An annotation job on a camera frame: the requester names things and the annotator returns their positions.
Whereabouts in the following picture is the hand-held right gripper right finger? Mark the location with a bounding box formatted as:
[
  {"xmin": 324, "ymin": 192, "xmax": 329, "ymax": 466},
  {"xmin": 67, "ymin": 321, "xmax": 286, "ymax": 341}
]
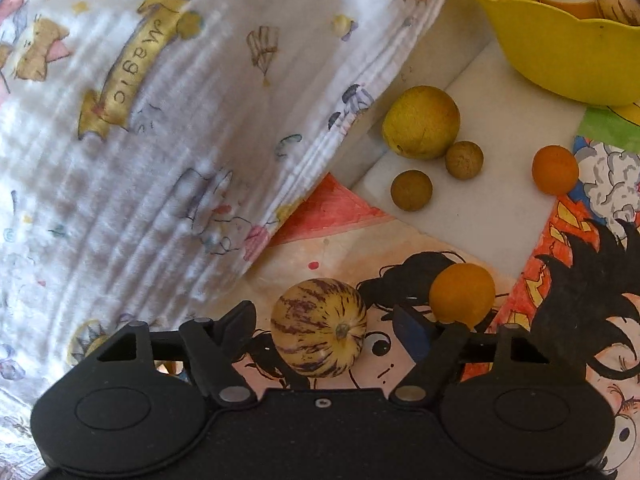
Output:
[{"xmin": 390, "ymin": 304, "xmax": 551, "ymax": 403}]

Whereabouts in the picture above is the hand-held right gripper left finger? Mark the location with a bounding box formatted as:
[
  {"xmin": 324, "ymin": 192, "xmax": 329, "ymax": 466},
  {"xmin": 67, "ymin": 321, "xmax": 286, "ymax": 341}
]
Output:
[{"xmin": 82, "ymin": 300, "xmax": 258, "ymax": 408}]

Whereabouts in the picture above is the orange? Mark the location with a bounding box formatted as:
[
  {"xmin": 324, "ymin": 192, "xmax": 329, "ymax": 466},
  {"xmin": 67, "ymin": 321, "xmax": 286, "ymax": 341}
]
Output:
[
  {"xmin": 531, "ymin": 145, "xmax": 580, "ymax": 195},
  {"xmin": 429, "ymin": 263, "xmax": 496, "ymax": 328}
]

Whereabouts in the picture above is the striped pepino melon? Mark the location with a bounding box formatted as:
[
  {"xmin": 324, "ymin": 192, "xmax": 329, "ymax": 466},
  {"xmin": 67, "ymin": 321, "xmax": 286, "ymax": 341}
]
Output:
[
  {"xmin": 596, "ymin": 0, "xmax": 640, "ymax": 26},
  {"xmin": 270, "ymin": 279, "xmax": 367, "ymax": 377}
]

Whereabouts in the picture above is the small brown round fruit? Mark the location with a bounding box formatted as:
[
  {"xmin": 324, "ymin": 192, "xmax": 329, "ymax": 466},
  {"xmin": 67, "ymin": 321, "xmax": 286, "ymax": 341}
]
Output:
[
  {"xmin": 445, "ymin": 141, "xmax": 485, "ymax": 181},
  {"xmin": 390, "ymin": 170, "xmax": 433, "ymax": 211}
]

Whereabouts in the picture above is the cartoon printed tablecloth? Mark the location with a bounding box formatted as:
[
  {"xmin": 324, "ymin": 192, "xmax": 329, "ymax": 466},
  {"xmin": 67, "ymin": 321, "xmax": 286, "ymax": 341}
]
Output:
[{"xmin": 240, "ymin": 105, "xmax": 640, "ymax": 480}]

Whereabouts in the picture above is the yellow-green round fruit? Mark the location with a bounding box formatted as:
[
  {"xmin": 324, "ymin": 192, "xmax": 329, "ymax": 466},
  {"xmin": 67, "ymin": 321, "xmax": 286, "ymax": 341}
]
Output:
[{"xmin": 381, "ymin": 85, "xmax": 461, "ymax": 161}]

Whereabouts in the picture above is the white cartoon printed blanket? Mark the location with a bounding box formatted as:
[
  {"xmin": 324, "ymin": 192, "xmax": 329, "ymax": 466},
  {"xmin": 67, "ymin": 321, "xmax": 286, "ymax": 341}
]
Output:
[{"xmin": 0, "ymin": 0, "xmax": 456, "ymax": 461}]

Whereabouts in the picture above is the yellow plastic bowl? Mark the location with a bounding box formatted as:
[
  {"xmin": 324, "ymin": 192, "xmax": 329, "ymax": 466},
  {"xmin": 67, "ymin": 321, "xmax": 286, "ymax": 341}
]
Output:
[{"xmin": 452, "ymin": 0, "xmax": 640, "ymax": 107}]

